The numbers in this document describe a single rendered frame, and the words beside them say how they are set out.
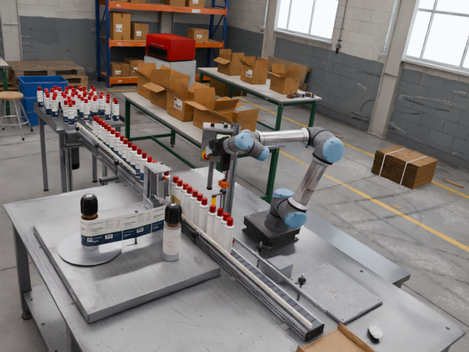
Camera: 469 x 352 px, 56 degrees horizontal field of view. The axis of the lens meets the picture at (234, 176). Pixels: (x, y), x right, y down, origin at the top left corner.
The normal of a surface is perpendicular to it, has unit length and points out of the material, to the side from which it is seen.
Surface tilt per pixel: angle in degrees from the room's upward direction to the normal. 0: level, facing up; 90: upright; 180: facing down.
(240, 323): 0
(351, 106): 90
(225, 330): 0
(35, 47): 90
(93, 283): 0
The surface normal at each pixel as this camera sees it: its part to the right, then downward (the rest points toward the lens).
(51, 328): 0.11, -0.91
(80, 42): 0.58, 0.38
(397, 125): -0.81, 0.16
